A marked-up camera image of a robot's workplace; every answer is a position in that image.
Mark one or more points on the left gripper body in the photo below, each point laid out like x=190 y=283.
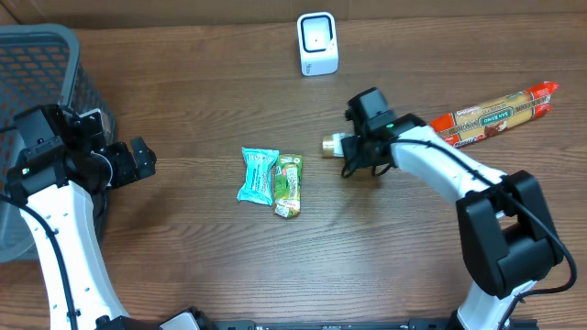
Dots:
x=120 y=168

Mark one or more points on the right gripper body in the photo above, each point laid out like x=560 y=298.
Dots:
x=361 y=155

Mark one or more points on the white cosmetic tube gold cap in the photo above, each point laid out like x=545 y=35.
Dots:
x=332 y=146

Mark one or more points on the green juice carton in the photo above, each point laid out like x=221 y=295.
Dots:
x=287 y=191

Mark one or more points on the orange biscuit roll package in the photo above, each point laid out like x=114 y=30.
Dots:
x=488 y=119

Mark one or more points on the teal wet wipes pack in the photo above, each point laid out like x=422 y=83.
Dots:
x=257 y=184

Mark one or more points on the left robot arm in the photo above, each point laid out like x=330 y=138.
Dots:
x=64 y=163

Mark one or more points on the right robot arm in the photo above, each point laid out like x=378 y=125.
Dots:
x=507 y=236

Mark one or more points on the white barcode scanner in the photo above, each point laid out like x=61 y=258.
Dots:
x=317 y=43

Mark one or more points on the grey plastic shopping basket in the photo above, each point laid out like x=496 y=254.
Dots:
x=40 y=65

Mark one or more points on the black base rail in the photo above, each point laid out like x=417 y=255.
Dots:
x=412 y=324

